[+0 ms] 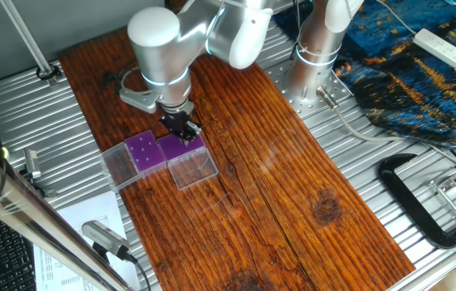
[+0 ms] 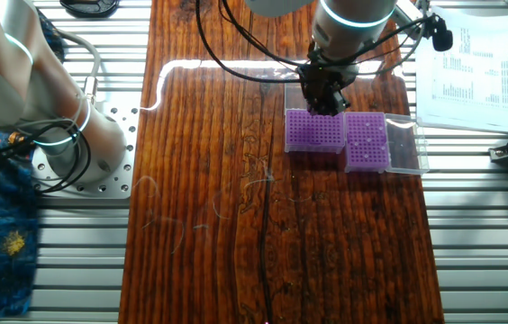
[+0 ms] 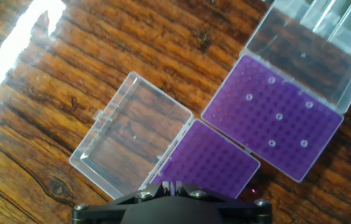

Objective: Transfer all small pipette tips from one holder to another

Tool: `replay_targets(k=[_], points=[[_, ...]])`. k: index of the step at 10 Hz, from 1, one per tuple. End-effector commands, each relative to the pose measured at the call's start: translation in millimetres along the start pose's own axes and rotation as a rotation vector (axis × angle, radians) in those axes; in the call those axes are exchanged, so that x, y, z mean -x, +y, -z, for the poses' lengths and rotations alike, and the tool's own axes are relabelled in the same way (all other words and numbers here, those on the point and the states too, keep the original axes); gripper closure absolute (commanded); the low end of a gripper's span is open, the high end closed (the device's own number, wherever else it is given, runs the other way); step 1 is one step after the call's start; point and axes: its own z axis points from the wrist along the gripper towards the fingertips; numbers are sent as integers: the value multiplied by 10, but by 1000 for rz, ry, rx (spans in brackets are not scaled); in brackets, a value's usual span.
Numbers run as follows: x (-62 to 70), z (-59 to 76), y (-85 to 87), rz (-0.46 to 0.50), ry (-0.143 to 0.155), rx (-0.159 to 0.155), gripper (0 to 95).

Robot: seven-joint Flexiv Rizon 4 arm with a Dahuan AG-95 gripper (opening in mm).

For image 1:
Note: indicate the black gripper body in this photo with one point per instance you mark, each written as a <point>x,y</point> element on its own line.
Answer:
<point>175,123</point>

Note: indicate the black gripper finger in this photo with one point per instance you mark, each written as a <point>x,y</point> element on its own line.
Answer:
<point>183,137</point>
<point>194,129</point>

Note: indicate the purple pipette tip box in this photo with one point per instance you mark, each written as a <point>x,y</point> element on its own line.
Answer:
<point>171,148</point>
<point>158,155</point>

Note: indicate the brown wooden board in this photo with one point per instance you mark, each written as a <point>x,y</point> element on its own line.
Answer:
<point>272,182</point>

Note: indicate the white printed paper sheet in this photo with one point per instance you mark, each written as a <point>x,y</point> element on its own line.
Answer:
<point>90,206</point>

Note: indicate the shiny metal bar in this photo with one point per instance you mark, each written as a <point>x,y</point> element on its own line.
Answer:
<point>30,218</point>

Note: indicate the blue patterned cloth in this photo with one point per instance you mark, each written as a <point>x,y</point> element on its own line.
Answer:
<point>393,93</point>

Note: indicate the black keyboard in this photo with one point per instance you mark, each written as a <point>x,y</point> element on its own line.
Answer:
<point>1,258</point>

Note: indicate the black C-clamp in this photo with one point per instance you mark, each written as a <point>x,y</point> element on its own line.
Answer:
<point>410,202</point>

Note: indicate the white power strip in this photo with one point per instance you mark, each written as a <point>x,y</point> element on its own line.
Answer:
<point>440,47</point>

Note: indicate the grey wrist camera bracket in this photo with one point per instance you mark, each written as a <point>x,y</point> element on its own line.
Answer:
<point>139,101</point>

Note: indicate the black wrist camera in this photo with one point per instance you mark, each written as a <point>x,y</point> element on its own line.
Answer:
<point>109,77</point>

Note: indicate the silver perforated base plate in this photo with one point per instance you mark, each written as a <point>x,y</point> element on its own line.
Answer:
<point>288,91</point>

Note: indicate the silver camera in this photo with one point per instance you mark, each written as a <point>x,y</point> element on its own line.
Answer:
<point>102,236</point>

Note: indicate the small grey camera box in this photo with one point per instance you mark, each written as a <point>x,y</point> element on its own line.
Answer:
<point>32,163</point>

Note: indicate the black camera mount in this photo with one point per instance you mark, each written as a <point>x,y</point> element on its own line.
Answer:
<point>40,188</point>

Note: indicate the aluminium profile post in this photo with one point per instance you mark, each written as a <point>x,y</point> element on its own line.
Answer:
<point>26,36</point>

